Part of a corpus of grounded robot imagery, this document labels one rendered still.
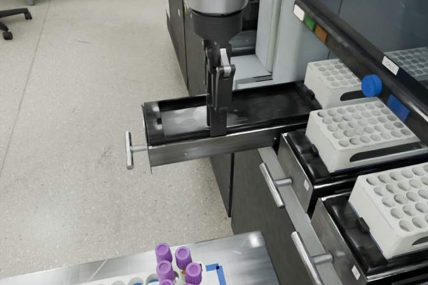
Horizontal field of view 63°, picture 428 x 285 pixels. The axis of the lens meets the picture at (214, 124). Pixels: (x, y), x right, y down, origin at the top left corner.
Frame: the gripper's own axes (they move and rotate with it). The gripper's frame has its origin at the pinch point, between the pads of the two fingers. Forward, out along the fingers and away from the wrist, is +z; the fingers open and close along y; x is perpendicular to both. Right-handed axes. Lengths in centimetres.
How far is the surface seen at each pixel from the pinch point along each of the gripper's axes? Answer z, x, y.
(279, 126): 3.6, -12.0, -2.1
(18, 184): 84, 74, 73
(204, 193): 84, -7, 48
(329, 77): -2.3, -23.9, 3.4
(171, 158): 7.0, 9.1, -2.2
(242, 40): 6.0, -17.1, 38.0
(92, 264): 2.3, 21.9, -23.1
